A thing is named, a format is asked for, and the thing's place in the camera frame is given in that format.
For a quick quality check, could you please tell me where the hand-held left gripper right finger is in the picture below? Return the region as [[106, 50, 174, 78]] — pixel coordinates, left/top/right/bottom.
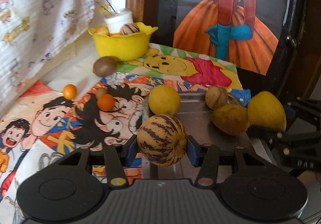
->
[[187, 136, 279, 188]]

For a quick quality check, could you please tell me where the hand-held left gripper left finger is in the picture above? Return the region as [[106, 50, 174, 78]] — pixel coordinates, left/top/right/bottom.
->
[[43, 136, 138, 188]]

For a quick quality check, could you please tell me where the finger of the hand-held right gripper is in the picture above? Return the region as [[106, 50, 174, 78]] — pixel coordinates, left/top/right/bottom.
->
[[247, 126, 321, 177], [283, 97, 321, 120]]

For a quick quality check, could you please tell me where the small yellow lemon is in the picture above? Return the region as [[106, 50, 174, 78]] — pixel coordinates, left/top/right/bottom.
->
[[247, 91, 287, 131]]

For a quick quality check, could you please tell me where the metal tray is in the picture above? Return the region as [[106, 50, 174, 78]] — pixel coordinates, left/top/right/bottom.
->
[[142, 92, 277, 179]]

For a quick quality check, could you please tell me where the purple striped pepino melon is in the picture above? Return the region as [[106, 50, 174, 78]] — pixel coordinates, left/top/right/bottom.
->
[[137, 114, 188, 166]]

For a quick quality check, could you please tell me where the small orange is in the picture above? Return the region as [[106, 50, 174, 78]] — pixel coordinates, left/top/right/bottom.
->
[[63, 84, 77, 100], [97, 94, 116, 112]]

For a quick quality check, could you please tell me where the pale tan pepino melon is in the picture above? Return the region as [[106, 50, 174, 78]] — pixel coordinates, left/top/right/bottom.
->
[[205, 86, 229, 110]]

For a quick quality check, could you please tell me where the brown kiwi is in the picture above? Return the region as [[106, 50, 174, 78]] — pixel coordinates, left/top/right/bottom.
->
[[93, 56, 118, 77]]

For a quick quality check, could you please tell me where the yellow bear drawing sheet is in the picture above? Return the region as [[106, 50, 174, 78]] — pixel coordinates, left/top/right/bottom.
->
[[117, 43, 244, 94]]

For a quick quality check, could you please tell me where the cartoon kids drawing sheet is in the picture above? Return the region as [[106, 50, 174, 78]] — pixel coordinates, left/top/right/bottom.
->
[[0, 77, 153, 214]]

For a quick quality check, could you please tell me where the yellow flower-shaped bowl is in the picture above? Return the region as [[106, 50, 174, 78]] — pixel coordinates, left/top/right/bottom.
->
[[88, 22, 159, 62]]

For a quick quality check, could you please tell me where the small striped fruit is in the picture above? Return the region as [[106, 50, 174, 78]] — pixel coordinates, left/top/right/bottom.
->
[[120, 23, 140, 36]]

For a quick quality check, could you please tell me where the small yellow fruit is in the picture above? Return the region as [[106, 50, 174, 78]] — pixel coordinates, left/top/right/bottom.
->
[[95, 26, 110, 37]]

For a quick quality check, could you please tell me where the white plastic cup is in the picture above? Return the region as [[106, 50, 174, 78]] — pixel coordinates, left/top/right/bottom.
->
[[104, 8, 133, 34]]

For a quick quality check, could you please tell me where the white cartoon printed blanket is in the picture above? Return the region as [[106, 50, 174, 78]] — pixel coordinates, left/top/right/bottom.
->
[[0, 0, 106, 114]]

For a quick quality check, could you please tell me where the wall poster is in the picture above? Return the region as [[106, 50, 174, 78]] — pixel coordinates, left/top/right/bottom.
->
[[173, 0, 293, 76]]

